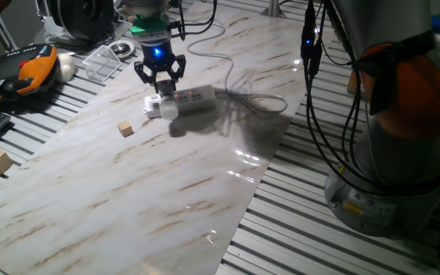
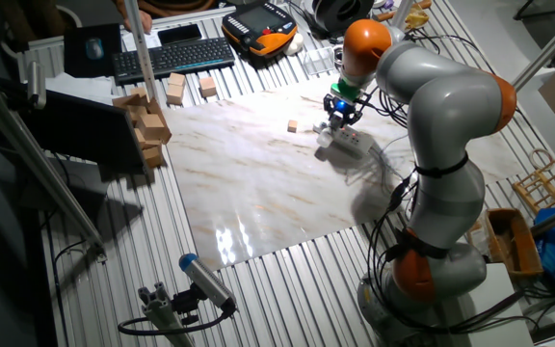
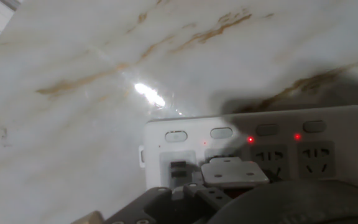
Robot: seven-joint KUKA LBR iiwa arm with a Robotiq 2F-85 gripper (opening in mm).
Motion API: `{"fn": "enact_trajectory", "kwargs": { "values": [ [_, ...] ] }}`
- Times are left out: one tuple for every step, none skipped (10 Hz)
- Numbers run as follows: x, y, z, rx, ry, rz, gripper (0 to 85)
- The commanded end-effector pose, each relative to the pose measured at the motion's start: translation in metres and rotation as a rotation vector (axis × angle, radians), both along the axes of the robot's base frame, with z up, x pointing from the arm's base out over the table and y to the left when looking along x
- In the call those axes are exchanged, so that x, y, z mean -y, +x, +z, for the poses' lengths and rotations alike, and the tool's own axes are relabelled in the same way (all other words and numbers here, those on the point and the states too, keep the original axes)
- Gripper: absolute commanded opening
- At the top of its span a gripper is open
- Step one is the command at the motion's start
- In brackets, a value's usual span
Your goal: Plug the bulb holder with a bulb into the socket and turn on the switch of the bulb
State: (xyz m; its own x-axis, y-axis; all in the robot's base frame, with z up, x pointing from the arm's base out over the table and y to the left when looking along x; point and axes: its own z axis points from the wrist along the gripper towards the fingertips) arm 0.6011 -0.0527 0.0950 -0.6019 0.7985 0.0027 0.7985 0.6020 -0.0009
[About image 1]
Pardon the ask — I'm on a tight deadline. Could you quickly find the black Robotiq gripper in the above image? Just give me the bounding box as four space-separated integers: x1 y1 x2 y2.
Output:
134 39 187 95

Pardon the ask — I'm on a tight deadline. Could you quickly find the silver tape roll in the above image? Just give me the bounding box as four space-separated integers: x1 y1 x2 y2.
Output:
108 40 136 59

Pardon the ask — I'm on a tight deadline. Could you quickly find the white power strip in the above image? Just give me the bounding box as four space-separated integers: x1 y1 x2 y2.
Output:
143 84 219 119

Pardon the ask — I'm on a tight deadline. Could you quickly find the clear plastic box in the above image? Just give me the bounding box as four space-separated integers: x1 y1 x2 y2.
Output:
82 44 123 83

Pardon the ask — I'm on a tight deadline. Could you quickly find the small wooden cube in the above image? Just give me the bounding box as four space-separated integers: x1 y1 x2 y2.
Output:
117 120 135 138

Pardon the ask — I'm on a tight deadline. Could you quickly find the black filament spool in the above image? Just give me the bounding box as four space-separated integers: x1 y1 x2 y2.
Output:
47 0 115 43

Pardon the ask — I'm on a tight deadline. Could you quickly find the white rounded plastic object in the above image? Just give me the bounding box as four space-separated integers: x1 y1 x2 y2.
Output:
55 53 76 84

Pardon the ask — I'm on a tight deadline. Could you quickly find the marble pattern mat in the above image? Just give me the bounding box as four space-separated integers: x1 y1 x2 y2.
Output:
0 0 322 275

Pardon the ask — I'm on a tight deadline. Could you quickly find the black orange teach pendant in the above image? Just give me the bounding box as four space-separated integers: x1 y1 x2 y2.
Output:
0 44 59 105

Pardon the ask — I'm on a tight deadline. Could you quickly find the green printed camera mount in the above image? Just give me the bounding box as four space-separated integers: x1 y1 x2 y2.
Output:
130 15 169 35

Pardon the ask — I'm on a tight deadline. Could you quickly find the white power strip cable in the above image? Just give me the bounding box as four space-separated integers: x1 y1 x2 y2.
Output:
186 17 289 115

